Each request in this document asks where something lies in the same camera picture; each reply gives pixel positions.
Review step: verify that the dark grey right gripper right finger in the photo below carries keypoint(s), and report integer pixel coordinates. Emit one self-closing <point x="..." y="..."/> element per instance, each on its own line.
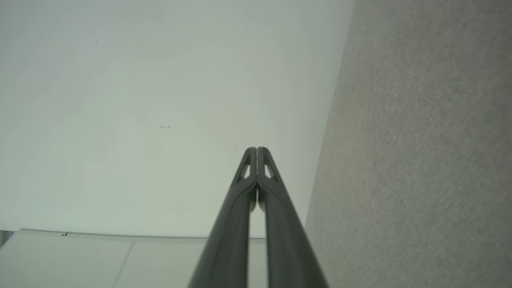
<point x="286" y="244"/>

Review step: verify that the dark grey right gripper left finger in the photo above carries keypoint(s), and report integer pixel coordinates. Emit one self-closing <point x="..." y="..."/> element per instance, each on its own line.
<point x="230" y="240"/>

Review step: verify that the grey fabric sofa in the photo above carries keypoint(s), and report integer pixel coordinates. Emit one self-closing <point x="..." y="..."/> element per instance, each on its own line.
<point x="420" y="152"/>

